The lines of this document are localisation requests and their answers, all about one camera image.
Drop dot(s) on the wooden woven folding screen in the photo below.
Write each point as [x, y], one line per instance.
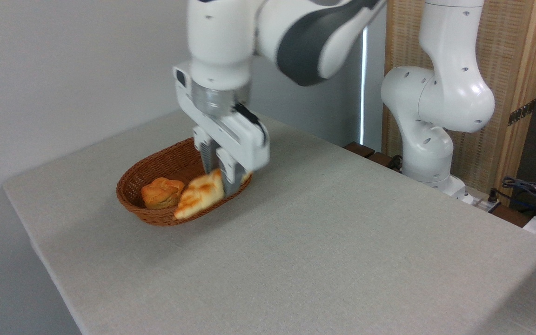
[514, 56]

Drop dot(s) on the brown wicker oval basket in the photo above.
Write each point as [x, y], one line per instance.
[165, 160]

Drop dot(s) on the grey linen tablecloth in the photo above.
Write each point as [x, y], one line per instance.
[365, 242]

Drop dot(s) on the round golden bread bun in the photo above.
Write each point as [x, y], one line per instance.
[161, 192]

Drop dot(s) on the metal screen hinge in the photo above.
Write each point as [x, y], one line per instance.
[522, 112]

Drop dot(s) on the dark wooden board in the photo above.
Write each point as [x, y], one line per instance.
[360, 149]

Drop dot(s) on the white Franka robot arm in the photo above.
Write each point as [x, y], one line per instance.
[231, 32]

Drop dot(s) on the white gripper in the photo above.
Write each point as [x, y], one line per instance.
[240, 139]

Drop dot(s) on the long braided bread loaf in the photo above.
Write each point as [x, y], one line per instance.
[200, 195]

